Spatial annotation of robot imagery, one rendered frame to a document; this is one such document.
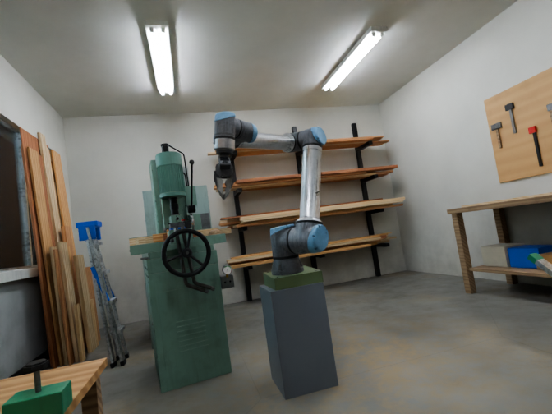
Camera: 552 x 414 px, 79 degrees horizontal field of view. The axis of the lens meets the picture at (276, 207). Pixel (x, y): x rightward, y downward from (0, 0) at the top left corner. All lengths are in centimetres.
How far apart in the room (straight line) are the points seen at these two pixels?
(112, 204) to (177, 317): 280
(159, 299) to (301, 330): 90
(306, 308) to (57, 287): 232
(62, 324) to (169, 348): 144
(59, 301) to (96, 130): 242
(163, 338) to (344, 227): 356
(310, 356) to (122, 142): 385
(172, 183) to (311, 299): 120
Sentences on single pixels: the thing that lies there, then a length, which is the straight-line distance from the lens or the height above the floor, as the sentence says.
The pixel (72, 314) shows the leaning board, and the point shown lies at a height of 41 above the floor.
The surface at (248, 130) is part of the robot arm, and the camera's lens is 157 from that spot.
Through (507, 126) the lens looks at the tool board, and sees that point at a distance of 420.
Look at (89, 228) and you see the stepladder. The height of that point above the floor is 110.
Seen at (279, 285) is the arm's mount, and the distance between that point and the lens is 185.
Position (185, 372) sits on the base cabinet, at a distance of 239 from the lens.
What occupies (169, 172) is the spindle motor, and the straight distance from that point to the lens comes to 240.
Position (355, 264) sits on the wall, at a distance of 531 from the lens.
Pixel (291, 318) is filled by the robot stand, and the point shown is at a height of 40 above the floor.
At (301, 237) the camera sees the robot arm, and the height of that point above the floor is 81.
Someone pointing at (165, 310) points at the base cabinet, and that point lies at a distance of 228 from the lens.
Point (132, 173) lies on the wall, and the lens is 487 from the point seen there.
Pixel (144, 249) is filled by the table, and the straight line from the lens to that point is 225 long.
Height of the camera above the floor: 84
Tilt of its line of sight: 5 degrees up
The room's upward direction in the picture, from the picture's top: 8 degrees counter-clockwise
